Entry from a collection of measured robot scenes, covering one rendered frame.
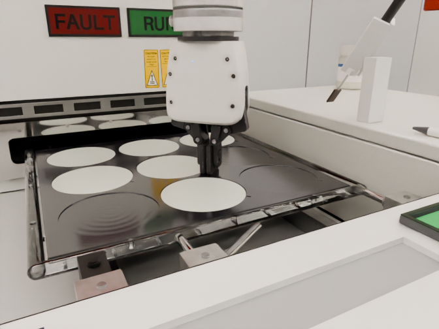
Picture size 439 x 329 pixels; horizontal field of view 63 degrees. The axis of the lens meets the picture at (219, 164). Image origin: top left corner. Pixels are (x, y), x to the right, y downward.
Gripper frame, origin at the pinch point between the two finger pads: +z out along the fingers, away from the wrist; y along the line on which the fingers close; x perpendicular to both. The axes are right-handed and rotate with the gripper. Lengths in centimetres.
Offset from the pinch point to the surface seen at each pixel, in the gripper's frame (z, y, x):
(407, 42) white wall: -13, 54, 322
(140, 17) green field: -18.9, -19.7, 16.4
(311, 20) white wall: -28, -19, 241
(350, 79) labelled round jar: -6.7, 16.1, 43.6
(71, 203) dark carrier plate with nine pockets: 2.0, -10.3, -15.1
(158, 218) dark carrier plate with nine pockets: 2.1, 0.4, -14.7
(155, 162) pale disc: 2.0, -8.8, 0.3
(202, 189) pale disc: 2.0, 1.7, -6.4
